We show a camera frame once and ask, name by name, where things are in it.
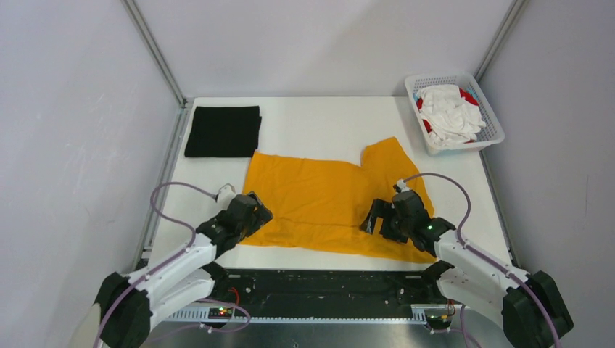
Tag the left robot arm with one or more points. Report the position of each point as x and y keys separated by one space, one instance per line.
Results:
x=163 y=278

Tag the corner aluminium post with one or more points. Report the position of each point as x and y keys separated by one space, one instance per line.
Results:
x=505 y=28
x=137 y=17

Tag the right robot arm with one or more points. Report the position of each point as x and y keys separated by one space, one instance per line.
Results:
x=490 y=283

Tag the folded black t shirt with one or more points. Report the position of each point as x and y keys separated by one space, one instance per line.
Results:
x=224 y=132

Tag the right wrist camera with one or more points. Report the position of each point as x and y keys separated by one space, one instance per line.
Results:
x=401 y=186

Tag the right corner aluminium post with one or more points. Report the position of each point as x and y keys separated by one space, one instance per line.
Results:
x=505 y=28

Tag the right controller board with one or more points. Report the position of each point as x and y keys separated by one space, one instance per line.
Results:
x=438 y=323

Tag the left corner aluminium post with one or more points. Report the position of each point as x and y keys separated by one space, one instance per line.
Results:
x=137 y=17

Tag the left controller board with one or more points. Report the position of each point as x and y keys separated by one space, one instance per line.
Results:
x=220 y=313

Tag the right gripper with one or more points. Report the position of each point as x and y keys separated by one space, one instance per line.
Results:
x=379 y=209

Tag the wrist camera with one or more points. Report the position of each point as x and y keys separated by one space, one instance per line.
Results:
x=225 y=194
x=401 y=186

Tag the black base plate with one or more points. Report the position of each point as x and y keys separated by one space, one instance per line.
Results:
x=331 y=294

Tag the yellow t shirt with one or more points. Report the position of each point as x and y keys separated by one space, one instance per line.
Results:
x=320 y=204

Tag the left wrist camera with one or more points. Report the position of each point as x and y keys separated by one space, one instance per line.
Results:
x=225 y=194

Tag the white t shirt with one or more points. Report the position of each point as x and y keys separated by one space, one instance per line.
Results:
x=449 y=115

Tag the controller board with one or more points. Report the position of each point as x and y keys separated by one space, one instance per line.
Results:
x=438 y=323
x=220 y=313

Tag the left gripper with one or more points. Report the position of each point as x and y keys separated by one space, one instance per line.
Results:
x=260 y=217

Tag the white plastic basket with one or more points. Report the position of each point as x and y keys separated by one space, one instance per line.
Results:
x=453 y=113

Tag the aluminium frame rail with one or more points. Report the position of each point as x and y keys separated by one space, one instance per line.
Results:
x=337 y=296

